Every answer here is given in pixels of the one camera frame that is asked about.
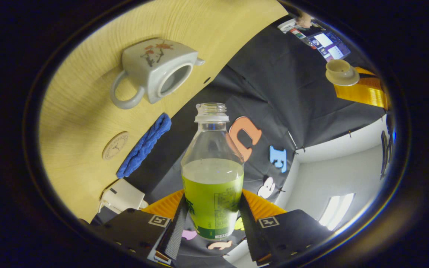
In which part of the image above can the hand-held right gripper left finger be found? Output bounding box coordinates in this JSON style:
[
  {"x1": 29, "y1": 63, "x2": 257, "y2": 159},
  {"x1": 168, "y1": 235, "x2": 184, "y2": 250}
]
[{"x1": 90, "y1": 189, "x2": 190, "y2": 265}]

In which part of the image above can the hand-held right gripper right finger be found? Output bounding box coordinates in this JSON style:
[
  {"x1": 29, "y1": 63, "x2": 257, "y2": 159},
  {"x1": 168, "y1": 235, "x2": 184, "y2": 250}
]
[{"x1": 238, "y1": 189, "x2": 335, "y2": 266}]

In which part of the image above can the white teacup lid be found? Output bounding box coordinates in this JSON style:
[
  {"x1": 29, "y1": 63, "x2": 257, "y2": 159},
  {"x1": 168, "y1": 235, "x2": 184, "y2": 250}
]
[{"x1": 325, "y1": 59, "x2": 360, "y2": 87}]

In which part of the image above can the green label water bottle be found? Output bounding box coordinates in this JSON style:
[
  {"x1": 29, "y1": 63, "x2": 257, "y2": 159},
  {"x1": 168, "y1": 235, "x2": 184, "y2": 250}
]
[{"x1": 181, "y1": 103, "x2": 245, "y2": 240}]

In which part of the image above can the round wooden coaster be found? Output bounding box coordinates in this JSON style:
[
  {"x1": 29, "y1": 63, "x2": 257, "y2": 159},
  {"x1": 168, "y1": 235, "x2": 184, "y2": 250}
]
[{"x1": 102, "y1": 131, "x2": 130, "y2": 161}]

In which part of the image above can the white teacup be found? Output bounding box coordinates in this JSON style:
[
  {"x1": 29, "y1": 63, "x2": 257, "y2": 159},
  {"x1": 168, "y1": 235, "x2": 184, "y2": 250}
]
[{"x1": 110, "y1": 38, "x2": 206, "y2": 110}]

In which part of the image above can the computer monitor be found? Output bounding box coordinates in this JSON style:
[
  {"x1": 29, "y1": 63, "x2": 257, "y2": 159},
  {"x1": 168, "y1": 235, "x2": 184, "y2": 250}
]
[{"x1": 306, "y1": 31, "x2": 351, "y2": 62}]

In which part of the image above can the white toaster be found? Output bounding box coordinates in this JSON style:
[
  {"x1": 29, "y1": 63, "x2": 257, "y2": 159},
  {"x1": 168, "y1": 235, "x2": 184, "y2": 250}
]
[{"x1": 98, "y1": 179, "x2": 149, "y2": 215}]

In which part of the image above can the ceiling light panel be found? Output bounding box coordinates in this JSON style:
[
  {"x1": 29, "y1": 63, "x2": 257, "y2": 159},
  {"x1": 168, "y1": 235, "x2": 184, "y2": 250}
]
[{"x1": 318, "y1": 193, "x2": 355, "y2": 228}]

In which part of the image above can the blue towel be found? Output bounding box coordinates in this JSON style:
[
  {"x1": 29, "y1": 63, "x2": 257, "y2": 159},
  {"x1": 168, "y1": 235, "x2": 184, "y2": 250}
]
[{"x1": 116, "y1": 113, "x2": 172, "y2": 179}]

